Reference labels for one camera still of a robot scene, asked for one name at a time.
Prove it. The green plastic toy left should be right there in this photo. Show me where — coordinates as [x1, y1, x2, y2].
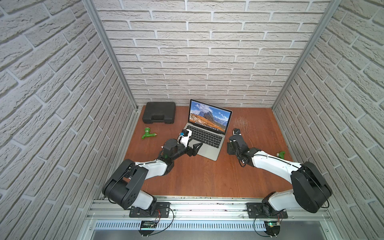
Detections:
[142, 127, 157, 140]

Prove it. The black plastic tool case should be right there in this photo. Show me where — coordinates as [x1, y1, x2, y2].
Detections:
[142, 102, 176, 124]

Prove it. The silver laptop with mountain wallpaper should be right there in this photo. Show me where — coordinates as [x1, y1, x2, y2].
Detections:
[185, 99, 233, 161]

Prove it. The green plastic toy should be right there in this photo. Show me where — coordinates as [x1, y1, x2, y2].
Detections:
[277, 151, 286, 160]
[142, 127, 157, 140]

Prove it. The aluminium rail frame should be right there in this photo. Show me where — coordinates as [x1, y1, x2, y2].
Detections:
[77, 196, 342, 240]

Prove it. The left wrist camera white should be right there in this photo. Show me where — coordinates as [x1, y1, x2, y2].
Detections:
[178, 129, 192, 148]

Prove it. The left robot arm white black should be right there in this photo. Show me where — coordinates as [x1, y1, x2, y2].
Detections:
[102, 137, 203, 211]

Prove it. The green plastic toy right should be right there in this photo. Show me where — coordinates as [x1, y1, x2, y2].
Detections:
[277, 151, 286, 160]

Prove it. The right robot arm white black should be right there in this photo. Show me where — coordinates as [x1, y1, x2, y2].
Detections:
[227, 134, 333, 217]

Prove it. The controller board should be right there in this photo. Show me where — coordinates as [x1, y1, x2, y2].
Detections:
[264, 222, 281, 238]
[139, 221, 158, 237]

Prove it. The right controller board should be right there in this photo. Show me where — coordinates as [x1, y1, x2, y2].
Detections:
[264, 222, 281, 238]

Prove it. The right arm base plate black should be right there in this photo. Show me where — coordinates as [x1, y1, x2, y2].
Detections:
[246, 203, 288, 220]

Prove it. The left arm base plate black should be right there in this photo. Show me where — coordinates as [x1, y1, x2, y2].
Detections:
[129, 202, 171, 218]

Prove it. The left controller board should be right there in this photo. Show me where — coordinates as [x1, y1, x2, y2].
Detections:
[139, 221, 158, 237]

